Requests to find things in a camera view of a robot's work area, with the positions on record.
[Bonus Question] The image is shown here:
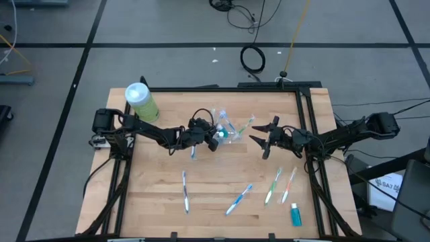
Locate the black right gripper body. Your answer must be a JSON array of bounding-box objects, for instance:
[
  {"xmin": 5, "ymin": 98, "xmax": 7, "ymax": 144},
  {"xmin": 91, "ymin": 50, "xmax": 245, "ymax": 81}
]
[{"xmin": 271, "ymin": 128, "xmax": 306, "ymax": 153}]

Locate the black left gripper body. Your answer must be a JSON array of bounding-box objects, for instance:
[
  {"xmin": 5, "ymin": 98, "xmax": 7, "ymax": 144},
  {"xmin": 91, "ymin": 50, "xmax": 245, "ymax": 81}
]
[{"xmin": 183, "ymin": 119, "xmax": 214, "ymax": 149}]

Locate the blue tube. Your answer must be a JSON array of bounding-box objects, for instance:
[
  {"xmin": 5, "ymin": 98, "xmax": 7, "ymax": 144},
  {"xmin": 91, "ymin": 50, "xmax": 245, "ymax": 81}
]
[{"xmin": 218, "ymin": 109, "xmax": 232, "ymax": 130}]

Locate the clear acrylic organizer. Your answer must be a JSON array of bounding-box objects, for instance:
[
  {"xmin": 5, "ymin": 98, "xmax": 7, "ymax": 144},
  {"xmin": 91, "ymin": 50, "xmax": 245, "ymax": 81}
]
[{"xmin": 212, "ymin": 124, "xmax": 243, "ymax": 146}]

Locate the green toothbrush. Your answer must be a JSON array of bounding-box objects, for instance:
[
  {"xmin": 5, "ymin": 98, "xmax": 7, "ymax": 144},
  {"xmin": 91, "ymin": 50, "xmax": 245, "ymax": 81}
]
[
  {"xmin": 236, "ymin": 114, "xmax": 257, "ymax": 137},
  {"xmin": 263, "ymin": 167, "xmax": 283, "ymax": 207}
]

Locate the wrapped purple toothbrush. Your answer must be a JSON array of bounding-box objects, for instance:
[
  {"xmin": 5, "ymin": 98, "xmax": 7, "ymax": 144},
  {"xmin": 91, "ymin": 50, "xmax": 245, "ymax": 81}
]
[{"xmin": 181, "ymin": 170, "xmax": 191, "ymax": 215}]

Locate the green disinfecting wipes canister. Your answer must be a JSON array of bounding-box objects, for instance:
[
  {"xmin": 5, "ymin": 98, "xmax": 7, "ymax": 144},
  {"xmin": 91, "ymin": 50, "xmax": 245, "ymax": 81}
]
[{"xmin": 124, "ymin": 82, "xmax": 161, "ymax": 124}]

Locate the black diagonal beam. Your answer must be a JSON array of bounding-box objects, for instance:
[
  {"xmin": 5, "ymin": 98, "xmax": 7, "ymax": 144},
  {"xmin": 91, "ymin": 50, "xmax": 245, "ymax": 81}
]
[{"xmin": 349, "ymin": 147, "xmax": 430, "ymax": 185}]

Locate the white printed box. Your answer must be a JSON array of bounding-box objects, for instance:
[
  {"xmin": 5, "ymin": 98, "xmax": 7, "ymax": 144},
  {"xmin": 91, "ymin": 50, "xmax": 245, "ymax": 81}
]
[{"xmin": 368, "ymin": 173, "xmax": 404, "ymax": 212}]

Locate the black floor equipment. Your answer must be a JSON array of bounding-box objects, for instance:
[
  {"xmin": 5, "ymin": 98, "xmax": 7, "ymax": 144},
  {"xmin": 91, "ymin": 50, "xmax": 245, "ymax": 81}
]
[{"xmin": 0, "ymin": 104, "xmax": 14, "ymax": 124}]

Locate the black aluminium table frame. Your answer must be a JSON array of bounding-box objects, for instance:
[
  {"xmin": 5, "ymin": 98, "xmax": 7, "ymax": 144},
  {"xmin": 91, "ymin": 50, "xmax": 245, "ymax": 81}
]
[{"xmin": 75, "ymin": 75, "xmax": 362, "ymax": 242}]

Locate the black coiled cable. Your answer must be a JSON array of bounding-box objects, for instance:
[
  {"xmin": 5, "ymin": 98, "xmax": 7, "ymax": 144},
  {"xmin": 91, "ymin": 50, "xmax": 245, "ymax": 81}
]
[{"xmin": 239, "ymin": 44, "xmax": 267, "ymax": 81}]

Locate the yellow hanging cable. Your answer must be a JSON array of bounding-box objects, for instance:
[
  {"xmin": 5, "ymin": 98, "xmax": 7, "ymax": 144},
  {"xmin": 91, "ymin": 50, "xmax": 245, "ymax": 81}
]
[{"xmin": 284, "ymin": 0, "xmax": 312, "ymax": 73}]

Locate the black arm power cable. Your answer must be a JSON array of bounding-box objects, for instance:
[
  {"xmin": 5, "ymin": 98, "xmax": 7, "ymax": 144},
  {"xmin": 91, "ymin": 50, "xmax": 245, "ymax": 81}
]
[{"xmin": 82, "ymin": 156, "xmax": 115, "ymax": 199}]

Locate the black floor cable bundle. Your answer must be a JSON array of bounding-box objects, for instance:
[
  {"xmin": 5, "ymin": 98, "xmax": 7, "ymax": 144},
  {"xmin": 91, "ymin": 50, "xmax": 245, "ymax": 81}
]
[{"xmin": 208, "ymin": 0, "xmax": 283, "ymax": 34}]

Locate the grey floor base plate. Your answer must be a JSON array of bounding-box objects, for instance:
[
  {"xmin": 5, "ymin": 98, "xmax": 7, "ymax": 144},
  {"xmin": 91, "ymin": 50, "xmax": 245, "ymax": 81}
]
[{"xmin": 0, "ymin": 74, "xmax": 36, "ymax": 87}]

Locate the orange floor cable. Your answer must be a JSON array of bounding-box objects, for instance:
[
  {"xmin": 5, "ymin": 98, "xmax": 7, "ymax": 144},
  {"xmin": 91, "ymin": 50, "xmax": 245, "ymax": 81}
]
[{"xmin": 0, "ymin": 33, "xmax": 33, "ymax": 77}]

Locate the white floor cable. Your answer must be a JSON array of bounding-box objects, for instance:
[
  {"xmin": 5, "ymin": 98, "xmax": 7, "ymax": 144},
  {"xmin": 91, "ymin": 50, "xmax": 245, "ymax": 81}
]
[{"xmin": 0, "ymin": 0, "xmax": 17, "ymax": 67}]

